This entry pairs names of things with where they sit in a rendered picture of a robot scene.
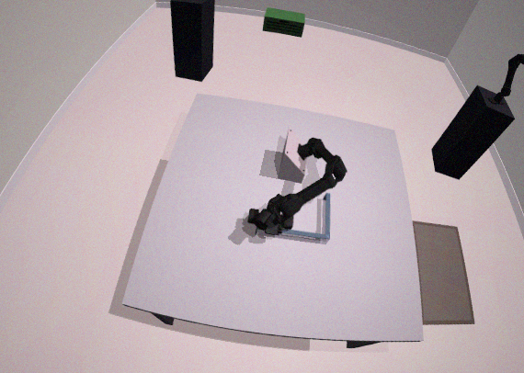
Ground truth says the low clear corner wall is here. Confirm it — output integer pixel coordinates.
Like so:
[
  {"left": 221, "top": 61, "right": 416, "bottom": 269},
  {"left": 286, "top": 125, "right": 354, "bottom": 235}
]
[{"left": 256, "top": 197, "right": 329, "bottom": 244}]

